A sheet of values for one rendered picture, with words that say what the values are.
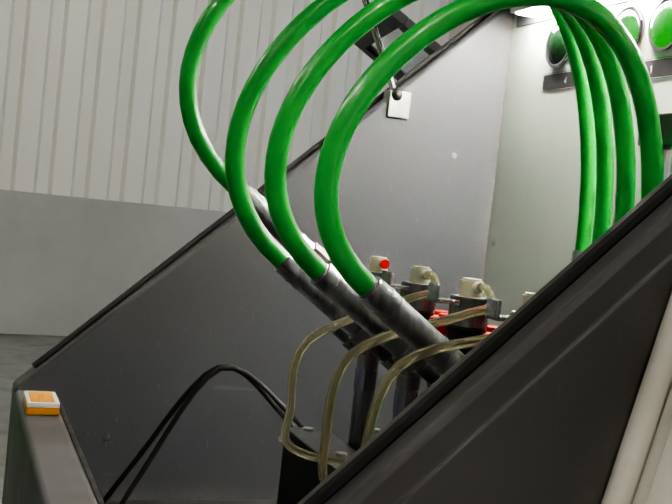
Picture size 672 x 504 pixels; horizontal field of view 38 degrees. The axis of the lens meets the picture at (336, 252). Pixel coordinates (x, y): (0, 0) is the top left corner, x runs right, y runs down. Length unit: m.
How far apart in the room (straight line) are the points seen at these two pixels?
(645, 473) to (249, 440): 0.70
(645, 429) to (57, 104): 6.89
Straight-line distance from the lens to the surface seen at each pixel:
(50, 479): 0.79
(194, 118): 0.77
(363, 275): 0.56
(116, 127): 7.38
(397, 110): 1.17
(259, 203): 0.78
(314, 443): 0.83
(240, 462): 1.16
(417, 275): 0.75
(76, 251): 7.31
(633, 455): 0.52
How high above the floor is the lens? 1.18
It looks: 3 degrees down
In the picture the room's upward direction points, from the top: 6 degrees clockwise
